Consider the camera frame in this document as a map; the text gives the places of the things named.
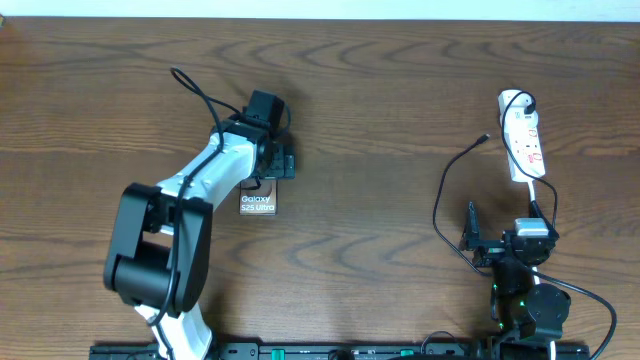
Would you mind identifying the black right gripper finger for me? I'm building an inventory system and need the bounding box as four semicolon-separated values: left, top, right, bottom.
460;202;481;250
529;200;559;239

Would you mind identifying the Galaxy S25 Ultra smartphone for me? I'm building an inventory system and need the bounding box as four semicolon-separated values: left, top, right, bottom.
239;179;278;216

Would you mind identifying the black USB-C charger cable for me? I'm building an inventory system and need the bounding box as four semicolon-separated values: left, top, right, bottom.
432;90;559;278

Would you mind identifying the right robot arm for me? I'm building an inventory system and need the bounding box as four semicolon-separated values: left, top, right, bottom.
462;202;571;359

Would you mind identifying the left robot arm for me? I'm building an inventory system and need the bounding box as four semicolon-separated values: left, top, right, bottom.
103;117;292;359

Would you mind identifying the white power strip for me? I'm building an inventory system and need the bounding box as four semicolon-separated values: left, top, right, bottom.
498;89;545;183

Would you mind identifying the white power strip cord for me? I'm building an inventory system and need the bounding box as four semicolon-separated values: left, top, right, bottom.
526;180;558;360

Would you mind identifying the black right camera cable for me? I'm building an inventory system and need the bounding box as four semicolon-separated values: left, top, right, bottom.
514;259;618;360

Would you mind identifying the black camera cable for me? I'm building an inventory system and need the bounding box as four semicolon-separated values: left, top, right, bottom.
514;259;618;360
144;66;292;360

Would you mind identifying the black left camera cable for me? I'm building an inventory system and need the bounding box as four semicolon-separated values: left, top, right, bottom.
144;66;292;360

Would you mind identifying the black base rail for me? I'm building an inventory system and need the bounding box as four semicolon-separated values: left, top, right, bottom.
89;341;591;360

